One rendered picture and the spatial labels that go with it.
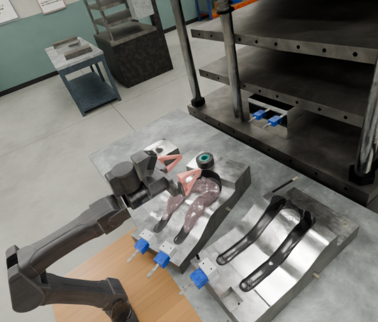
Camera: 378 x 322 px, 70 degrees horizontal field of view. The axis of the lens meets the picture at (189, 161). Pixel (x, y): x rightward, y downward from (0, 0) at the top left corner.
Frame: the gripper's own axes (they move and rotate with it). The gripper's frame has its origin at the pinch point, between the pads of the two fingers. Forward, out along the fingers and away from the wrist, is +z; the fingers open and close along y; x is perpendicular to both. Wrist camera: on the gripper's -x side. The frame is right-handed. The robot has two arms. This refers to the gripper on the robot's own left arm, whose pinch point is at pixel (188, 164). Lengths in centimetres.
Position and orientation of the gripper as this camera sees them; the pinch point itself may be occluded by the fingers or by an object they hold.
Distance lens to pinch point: 76.7
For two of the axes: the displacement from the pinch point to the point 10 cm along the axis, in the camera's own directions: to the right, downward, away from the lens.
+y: -5.6, -4.1, 7.2
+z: 8.0, -4.9, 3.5
